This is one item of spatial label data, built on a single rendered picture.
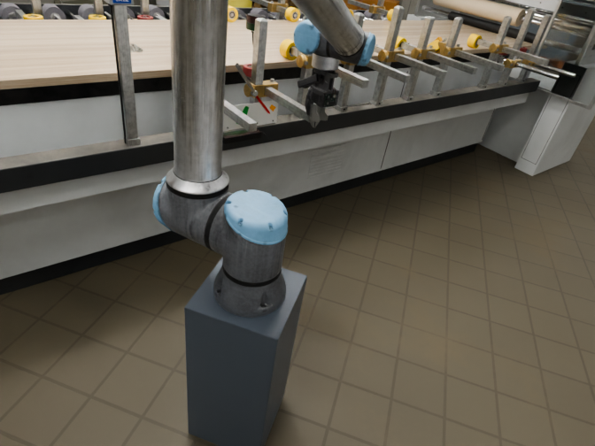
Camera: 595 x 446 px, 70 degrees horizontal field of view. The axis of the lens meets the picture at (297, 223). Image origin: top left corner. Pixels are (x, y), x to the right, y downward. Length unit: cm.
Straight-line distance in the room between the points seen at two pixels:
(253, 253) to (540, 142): 316
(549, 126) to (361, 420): 280
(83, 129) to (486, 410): 185
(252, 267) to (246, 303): 11
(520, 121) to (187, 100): 341
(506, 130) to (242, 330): 339
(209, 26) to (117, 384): 127
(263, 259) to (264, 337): 20
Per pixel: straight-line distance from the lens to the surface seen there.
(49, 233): 199
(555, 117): 380
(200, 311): 110
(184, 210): 103
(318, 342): 184
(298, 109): 162
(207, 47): 90
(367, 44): 128
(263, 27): 172
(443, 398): 185
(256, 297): 106
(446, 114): 292
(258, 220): 94
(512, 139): 410
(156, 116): 187
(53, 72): 171
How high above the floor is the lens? 141
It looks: 35 degrees down
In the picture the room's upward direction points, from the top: 9 degrees clockwise
